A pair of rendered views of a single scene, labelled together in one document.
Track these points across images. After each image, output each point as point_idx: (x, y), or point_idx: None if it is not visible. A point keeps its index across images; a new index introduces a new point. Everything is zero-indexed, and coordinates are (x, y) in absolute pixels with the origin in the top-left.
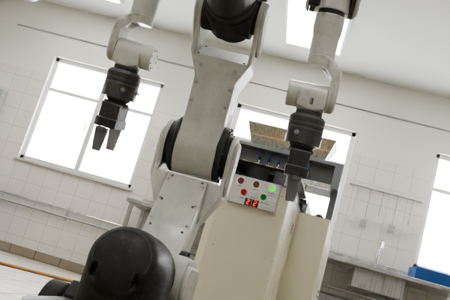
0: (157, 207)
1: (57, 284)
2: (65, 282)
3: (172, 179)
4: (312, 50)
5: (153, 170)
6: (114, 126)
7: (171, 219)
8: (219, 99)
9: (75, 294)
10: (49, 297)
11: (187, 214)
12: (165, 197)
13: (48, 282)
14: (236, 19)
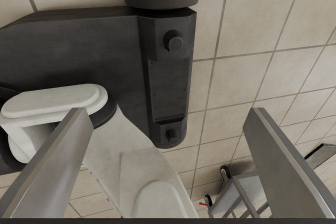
0: (90, 168)
1: None
2: (163, 5)
3: (118, 211)
4: None
5: (119, 201)
6: None
7: (92, 172)
8: None
9: (141, 28)
10: (77, 25)
11: (101, 188)
12: (100, 184)
13: None
14: None
